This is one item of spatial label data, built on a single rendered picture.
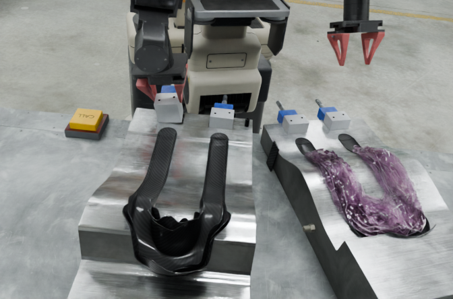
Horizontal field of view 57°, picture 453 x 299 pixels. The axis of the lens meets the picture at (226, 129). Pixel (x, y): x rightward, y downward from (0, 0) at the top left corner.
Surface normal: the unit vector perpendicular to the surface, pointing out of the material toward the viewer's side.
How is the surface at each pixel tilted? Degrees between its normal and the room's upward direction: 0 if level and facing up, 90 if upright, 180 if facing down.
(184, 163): 3
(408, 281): 0
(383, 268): 0
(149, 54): 98
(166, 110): 100
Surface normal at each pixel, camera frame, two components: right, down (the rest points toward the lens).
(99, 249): -0.04, 0.51
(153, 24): 0.22, -0.64
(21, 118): 0.09, -0.80
